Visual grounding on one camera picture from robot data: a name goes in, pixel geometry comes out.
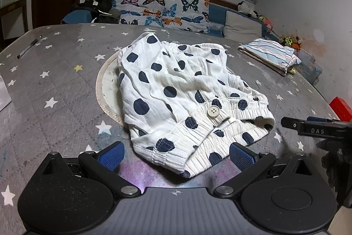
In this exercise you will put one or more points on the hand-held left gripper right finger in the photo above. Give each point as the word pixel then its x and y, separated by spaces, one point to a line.
pixel 242 158

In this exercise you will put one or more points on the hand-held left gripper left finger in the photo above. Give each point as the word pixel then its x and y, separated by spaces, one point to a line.
pixel 112 155

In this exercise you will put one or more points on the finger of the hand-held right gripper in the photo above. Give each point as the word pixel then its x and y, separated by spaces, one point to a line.
pixel 310 129

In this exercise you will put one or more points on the white polka dot pants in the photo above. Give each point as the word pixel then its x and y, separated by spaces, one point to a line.
pixel 176 91

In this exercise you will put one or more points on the person's right hand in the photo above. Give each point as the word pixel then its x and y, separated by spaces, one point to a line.
pixel 339 163

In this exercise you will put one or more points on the red box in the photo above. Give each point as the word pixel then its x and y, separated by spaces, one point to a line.
pixel 342 108

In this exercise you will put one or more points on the clear plastic box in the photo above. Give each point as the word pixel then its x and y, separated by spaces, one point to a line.
pixel 310 64

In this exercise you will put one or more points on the grey star-print tablecloth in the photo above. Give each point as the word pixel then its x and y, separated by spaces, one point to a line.
pixel 55 119

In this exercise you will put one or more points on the round black induction cooker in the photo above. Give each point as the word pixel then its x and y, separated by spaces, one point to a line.
pixel 107 83

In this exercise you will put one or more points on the folded blue striped cloth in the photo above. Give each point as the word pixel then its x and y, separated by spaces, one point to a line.
pixel 271 54

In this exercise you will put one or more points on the small colourful toys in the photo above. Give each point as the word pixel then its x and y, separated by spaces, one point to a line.
pixel 291 42

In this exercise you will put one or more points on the pink plush toy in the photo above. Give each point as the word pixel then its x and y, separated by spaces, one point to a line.
pixel 267 23

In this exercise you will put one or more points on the grey cushion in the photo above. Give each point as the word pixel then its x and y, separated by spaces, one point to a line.
pixel 242 28

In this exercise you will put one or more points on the black eared plush toy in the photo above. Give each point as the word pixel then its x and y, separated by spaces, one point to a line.
pixel 255 15

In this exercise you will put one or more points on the black pen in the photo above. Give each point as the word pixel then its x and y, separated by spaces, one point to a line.
pixel 29 47

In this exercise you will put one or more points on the white and black plush toy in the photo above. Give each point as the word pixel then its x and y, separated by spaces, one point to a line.
pixel 243 7

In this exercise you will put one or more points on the butterfly print pillow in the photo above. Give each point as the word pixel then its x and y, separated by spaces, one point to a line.
pixel 189 13
pixel 143 10

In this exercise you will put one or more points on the black bag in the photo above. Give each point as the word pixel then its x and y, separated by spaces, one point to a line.
pixel 100 1

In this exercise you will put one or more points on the brown wooden desk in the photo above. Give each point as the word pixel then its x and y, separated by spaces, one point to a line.
pixel 13 14

